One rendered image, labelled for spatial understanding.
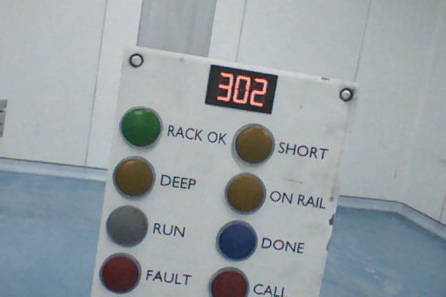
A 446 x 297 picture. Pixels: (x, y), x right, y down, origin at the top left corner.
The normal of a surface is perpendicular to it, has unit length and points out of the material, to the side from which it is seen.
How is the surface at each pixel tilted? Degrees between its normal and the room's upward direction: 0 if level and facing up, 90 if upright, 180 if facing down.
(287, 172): 90
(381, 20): 90
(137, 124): 89
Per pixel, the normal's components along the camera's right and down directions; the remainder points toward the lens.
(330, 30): 0.19, 0.15
